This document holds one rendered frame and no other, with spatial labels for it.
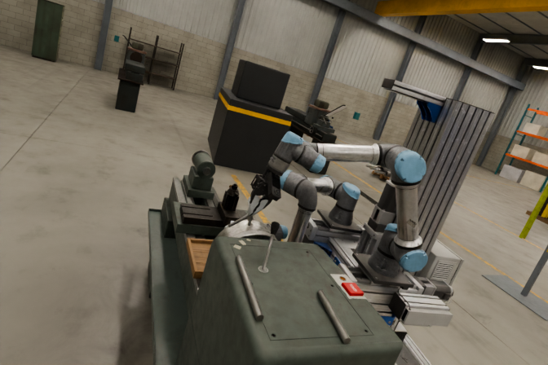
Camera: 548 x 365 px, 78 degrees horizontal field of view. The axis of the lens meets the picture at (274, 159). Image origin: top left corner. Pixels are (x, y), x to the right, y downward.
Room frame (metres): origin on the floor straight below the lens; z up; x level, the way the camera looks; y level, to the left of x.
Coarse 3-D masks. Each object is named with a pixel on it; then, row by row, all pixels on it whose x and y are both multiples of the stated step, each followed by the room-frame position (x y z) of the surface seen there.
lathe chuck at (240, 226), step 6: (240, 222) 1.40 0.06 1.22; (246, 222) 1.41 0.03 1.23; (252, 222) 1.42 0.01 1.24; (258, 222) 1.44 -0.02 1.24; (228, 228) 1.38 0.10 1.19; (234, 228) 1.37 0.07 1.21; (240, 228) 1.36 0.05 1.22; (246, 228) 1.36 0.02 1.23; (252, 228) 1.36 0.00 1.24; (258, 228) 1.38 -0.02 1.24; (264, 228) 1.41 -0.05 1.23; (222, 234) 1.36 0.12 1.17; (228, 234) 1.34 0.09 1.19; (234, 234) 1.33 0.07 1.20
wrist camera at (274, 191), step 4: (268, 176) 1.25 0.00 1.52; (272, 176) 1.24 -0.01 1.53; (276, 176) 1.25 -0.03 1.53; (268, 180) 1.23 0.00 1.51; (272, 180) 1.22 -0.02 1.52; (276, 180) 1.24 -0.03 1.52; (280, 180) 1.25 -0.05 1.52; (268, 184) 1.21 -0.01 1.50; (272, 184) 1.20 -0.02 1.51; (276, 184) 1.22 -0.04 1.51; (280, 184) 1.23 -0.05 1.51; (268, 188) 1.19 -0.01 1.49; (272, 188) 1.18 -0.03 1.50; (276, 188) 1.20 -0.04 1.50; (280, 188) 1.21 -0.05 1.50; (268, 192) 1.18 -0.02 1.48; (272, 192) 1.16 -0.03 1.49; (276, 192) 1.18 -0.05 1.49; (280, 192) 1.20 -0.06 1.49; (268, 196) 1.17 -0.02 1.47; (272, 196) 1.16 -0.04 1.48; (276, 196) 1.17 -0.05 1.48; (280, 196) 1.18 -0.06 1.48; (276, 200) 1.18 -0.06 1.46
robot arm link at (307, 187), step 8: (304, 184) 1.67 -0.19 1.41; (312, 184) 1.69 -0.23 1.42; (296, 192) 1.66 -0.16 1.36; (304, 192) 1.64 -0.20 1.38; (312, 192) 1.65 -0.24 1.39; (304, 200) 1.63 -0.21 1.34; (312, 200) 1.64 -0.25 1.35; (304, 208) 1.63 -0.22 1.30; (312, 208) 1.63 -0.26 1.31; (296, 216) 1.66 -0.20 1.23; (304, 216) 1.64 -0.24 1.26; (296, 224) 1.64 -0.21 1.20; (304, 224) 1.64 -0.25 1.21; (296, 232) 1.64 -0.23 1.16; (304, 232) 1.66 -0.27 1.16; (288, 240) 1.66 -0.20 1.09; (296, 240) 1.64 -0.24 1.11
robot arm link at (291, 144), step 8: (288, 136) 1.27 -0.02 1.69; (296, 136) 1.26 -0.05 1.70; (280, 144) 1.27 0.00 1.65; (288, 144) 1.25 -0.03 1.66; (296, 144) 1.26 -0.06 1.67; (280, 152) 1.25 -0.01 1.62; (288, 152) 1.25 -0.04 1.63; (296, 152) 1.26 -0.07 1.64; (288, 160) 1.25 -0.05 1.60; (296, 160) 1.27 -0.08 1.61
